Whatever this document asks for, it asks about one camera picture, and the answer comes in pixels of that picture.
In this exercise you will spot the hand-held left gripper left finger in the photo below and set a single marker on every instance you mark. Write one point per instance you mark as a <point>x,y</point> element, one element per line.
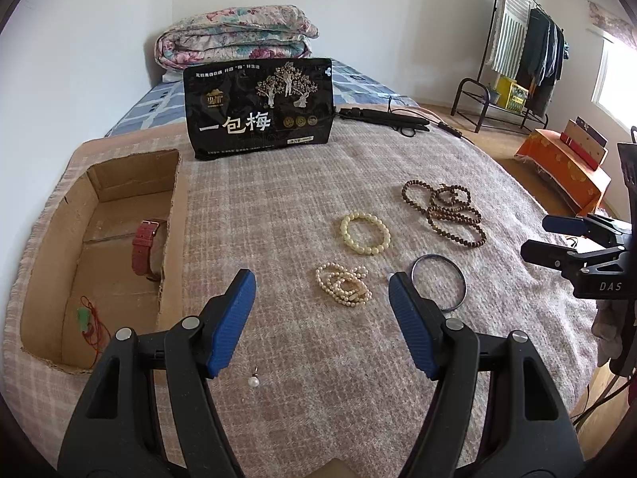
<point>231,323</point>

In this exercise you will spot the folded floral quilt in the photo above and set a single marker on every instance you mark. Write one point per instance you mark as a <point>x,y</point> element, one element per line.
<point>234,40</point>

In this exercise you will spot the floral curtain valance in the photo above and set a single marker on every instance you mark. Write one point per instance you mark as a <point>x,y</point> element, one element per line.
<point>612,22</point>

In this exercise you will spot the window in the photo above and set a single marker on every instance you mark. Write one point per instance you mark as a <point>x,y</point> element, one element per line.
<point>622,89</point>

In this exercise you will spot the thin metal bangle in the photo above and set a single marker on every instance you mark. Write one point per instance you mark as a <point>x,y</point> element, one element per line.
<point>436,256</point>

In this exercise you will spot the orange cloth covered stool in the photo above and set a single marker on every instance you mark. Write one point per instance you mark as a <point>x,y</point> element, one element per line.
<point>552,159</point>

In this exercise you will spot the dark hanging clothes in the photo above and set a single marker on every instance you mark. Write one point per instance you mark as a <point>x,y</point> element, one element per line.
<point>540,50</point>

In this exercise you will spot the beige and red box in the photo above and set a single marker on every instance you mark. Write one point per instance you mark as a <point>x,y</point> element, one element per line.
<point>587,147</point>

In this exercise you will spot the black metal clothes rack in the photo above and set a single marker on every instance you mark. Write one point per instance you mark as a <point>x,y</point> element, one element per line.
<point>495,20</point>

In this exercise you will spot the pearl earring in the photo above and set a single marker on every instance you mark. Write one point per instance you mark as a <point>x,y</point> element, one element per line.
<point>254,382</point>

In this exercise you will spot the blue patterned bed sheet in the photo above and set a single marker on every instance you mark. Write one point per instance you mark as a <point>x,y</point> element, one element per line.
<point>149,104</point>

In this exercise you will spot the striped hanging cloth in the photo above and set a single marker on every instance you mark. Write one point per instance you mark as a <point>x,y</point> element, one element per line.
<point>507,35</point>

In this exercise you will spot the black snack bag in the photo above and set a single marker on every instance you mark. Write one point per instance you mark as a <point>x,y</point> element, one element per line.
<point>239,99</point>

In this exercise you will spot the black hair straightener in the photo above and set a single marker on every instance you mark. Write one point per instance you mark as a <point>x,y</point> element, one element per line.
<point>378,118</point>

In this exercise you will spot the pink plaid blanket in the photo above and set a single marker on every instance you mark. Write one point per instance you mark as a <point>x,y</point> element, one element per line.
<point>298,184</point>

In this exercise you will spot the yellow box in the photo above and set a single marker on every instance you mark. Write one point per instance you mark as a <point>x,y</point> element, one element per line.
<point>512,94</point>

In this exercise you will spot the cardboard box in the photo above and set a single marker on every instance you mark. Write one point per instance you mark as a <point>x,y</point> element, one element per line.
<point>124,174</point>

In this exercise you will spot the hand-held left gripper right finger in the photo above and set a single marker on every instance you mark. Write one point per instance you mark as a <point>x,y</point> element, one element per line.
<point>413,328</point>

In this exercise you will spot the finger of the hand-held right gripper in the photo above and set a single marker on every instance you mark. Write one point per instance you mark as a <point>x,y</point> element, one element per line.
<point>542,254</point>
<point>562,224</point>

